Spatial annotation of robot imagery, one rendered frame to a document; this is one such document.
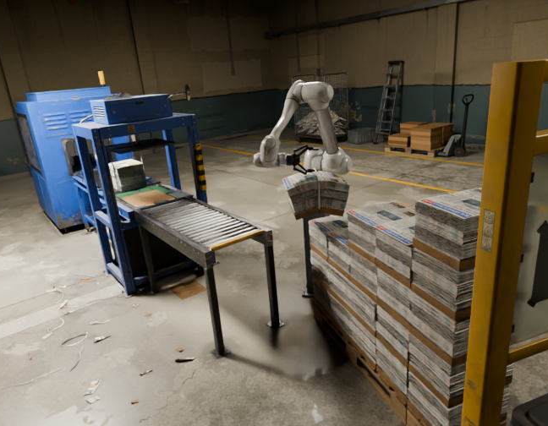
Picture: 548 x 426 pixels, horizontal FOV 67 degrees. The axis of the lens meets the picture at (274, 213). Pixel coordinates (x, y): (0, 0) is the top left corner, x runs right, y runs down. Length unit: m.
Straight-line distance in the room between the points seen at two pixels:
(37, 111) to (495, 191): 5.40
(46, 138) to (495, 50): 7.80
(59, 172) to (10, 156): 5.15
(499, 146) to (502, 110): 0.10
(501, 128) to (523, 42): 7.88
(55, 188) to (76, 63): 5.73
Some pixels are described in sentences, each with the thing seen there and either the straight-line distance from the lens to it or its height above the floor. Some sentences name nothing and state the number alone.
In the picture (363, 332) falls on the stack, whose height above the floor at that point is 0.32.
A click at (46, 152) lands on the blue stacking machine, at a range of 6.03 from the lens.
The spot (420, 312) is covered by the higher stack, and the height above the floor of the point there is 0.76.
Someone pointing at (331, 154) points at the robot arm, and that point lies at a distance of 3.13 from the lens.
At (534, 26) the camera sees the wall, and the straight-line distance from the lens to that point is 9.10.
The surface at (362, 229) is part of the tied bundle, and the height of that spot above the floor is 1.00.
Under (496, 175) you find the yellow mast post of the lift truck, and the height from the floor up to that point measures 1.55.
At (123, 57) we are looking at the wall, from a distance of 11.71.
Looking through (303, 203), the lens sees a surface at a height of 1.05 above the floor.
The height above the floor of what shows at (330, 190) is 1.12.
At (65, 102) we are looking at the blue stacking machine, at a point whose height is 1.70.
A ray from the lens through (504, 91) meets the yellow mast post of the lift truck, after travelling 1.28.
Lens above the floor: 1.88
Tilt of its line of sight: 19 degrees down
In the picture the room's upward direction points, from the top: 5 degrees counter-clockwise
